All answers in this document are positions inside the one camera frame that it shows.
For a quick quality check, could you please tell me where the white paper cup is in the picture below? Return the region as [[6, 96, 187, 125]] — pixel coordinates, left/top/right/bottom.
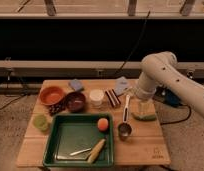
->
[[89, 89, 104, 108]]

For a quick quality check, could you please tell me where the small metal cup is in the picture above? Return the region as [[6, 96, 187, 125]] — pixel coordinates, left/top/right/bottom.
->
[[118, 123, 132, 140]]

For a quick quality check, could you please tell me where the blue device on floor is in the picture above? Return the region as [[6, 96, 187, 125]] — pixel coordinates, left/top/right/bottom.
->
[[163, 89, 180, 107]]

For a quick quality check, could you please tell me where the bunch of dark grapes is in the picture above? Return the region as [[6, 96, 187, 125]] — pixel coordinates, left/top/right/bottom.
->
[[49, 104, 65, 116]]

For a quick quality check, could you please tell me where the dark red bowl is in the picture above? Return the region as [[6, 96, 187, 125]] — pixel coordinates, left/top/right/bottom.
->
[[65, 92, 86, 112]]

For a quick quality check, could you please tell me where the striped brown block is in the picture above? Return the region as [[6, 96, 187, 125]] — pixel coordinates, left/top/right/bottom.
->
[[105, 89, 121, 108]]

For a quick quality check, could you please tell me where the green pea pod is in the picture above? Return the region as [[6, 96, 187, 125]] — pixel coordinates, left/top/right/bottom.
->
[[131, 113, 157, 122]]

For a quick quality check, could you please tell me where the orange ball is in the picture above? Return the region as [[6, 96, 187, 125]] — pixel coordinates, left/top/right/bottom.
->
[[97, 118, 109, 131]]

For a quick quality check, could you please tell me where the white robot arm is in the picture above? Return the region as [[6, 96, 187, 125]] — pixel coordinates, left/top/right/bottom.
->
[[135, 52, 204, 118]]

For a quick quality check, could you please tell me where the green plastic tray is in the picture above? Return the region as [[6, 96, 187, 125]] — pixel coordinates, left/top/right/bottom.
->
[[43, 114, 114, 168]]

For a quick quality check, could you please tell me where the blue sponge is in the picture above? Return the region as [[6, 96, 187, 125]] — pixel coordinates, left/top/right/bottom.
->
[[69, 79, 84, 91]]

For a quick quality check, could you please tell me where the orange bowl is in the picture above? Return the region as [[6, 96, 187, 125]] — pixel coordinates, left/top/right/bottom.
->
[[39, 86, 65, 106]]

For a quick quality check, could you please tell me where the light blue cloth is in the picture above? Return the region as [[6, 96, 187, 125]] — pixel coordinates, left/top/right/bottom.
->
[[114, 76, 131, 96]]

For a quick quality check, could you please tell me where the black cable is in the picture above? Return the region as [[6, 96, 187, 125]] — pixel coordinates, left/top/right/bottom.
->
[[114, 9, 152, 76]]

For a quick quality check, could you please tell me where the white handled brush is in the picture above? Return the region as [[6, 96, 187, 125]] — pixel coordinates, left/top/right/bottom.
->
[[123, 95, 130, 122]]

